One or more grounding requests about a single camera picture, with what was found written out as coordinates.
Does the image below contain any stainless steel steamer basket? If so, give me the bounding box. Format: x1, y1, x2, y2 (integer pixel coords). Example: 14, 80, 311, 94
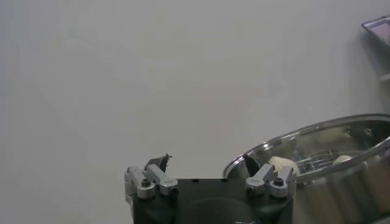
223, 114, 390, 224

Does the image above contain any white steamed baozi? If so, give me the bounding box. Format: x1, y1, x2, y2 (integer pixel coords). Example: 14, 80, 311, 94
268, 156, 301, 177
332, 155, 353, 166

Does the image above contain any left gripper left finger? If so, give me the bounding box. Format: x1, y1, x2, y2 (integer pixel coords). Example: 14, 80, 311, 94
124, 153, 179, 200

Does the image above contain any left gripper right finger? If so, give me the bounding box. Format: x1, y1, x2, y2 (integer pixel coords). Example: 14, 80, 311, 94
243, 153, 297, 198

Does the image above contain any dark grey open laptop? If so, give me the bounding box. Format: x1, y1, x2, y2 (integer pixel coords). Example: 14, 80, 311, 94
361, 14, 390, 48

